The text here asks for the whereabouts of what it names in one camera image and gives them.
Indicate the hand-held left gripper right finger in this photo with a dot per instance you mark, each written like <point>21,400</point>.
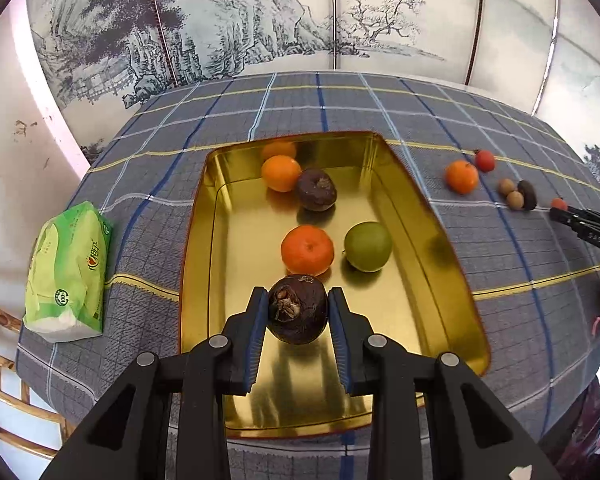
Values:
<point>341,340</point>

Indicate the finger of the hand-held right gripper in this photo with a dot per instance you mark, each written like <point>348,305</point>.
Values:
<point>595,237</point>
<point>577,216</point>

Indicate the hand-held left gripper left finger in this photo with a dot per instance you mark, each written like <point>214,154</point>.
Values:
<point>256,340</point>

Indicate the small red fruit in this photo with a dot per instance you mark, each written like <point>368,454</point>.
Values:
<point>559,203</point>

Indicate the large dark brown fruit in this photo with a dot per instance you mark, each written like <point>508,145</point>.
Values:
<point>297,310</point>
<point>316,189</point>

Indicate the small dark brown fruit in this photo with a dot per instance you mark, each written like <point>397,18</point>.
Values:
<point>528,195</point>

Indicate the tan longan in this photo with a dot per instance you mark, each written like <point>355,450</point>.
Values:
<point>505,187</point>
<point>515,200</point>

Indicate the orange mandarin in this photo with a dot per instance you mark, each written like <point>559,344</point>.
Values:
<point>307,250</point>
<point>280,173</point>
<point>462,177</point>

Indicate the green round fruit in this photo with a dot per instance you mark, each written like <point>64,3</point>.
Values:
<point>368,246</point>

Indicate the small red tomato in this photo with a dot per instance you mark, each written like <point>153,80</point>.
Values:
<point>485,160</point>

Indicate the red and gold tin box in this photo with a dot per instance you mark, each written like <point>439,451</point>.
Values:
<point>240,220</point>

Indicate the green tissue pack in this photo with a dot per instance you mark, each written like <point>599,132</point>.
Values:
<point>67,270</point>

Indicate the grey plaid tablecloth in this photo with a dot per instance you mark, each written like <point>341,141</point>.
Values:
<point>145,170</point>

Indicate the wooden chair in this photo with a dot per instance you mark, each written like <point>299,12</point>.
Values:
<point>5,317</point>

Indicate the landscape painted folding screen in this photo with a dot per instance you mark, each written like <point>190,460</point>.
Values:
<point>405,10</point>

